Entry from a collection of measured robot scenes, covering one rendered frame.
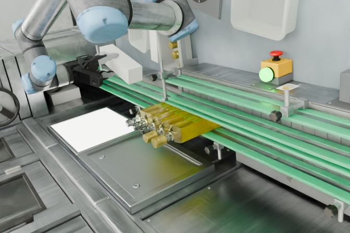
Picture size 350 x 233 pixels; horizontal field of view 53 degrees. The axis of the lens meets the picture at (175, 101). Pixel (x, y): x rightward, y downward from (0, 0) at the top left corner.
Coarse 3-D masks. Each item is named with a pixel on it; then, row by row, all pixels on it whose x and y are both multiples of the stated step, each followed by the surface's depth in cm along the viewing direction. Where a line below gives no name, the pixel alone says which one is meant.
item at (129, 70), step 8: (104, 48) 142; (112, 48) 143; (120, 56) 137; (128, 56) 137; (112, 64) 138; (120, 64) 132; (128, 64) 131; (136, 64) 131; (120, 72) 134; (128, 72) 128; (136, 72) 130; (128, 80) 130; (136, 80) 132
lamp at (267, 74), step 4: (264, 68) 109; (268, 68) 108; (260, 72) 109; (264, 72) 108; (268, 72) 107; (272, 72) 108; (260, 76) 109; (264, 76) 108; (268, 76) 107; (272, 76) 108; (264, 80) 109; (268, 80) 108
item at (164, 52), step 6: (156, 30) 155; (156, 36) 156; (162, 36) 157; (162, 42) 158; (168, 42) 159; (162, 48) 158; (168, 48) 160; (174, 48) 160; (180, 48) 144; (162, 54) 159; (168, 54) 161; (180, 54) 145; (162, 60) 160; (168, 60) 161; (174, 60) 163; (180, 60) 146; (168, 66) 160; (174, 66) 158; (180, 66) 147
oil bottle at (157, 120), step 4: (168, 112) 132; (172, 112) 132; (176, 112) 131; (180, 112) 131; (184, 112) 132; (156, 116) 130; (160, 116) 129; (164, 116) 129; (168, 116) 129; (172, 116) 129; (152, 120) 129; (156, 120) 127; (160, 120) 127; (164, 120) 127; (156, 124) 127; (156, 128) 127
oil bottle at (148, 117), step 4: (160, 108) 138; (164, 108) 137; (168, 108) 136; (172, 108) 136; (176, 108) 137; (148, 112) 135; (152, 112) 134; (156, 112) 134; (160, 112) 133; (164, 112) 134; (144, 116) 133; (148, 116) 132; (152, 116) 131; (148, 120) 131; (148, 124) 132
